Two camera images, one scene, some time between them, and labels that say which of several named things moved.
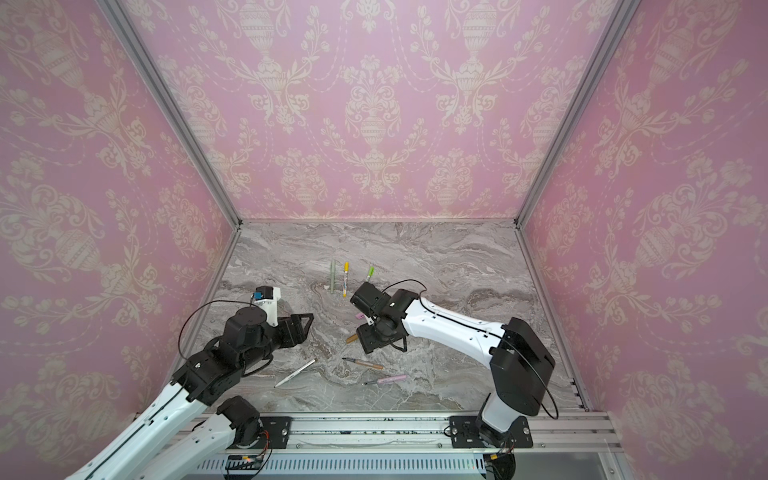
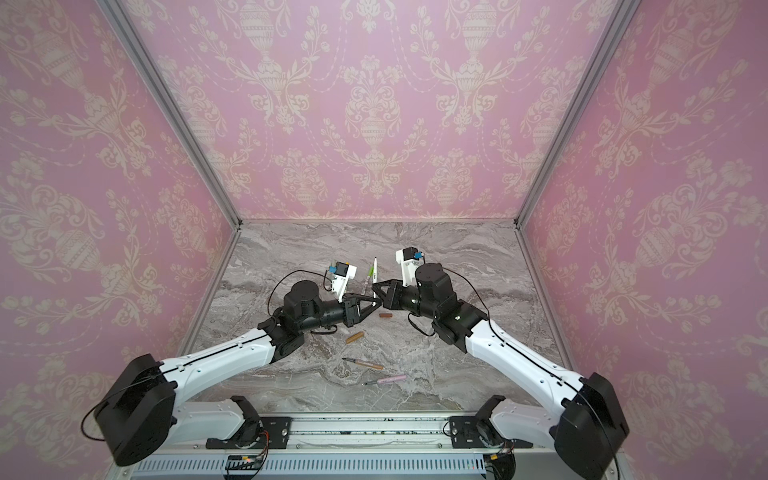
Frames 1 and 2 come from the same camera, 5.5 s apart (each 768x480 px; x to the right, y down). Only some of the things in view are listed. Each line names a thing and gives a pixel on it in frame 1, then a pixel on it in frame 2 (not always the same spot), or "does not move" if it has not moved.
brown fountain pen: [365, 363] does not move
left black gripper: [286, 324] to [350, 308]
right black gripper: [370, 339] to [393, 294]
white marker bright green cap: [294, 374] to [374, 271]
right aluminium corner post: [618, 26] does not move
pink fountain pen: [385, 380] does not move
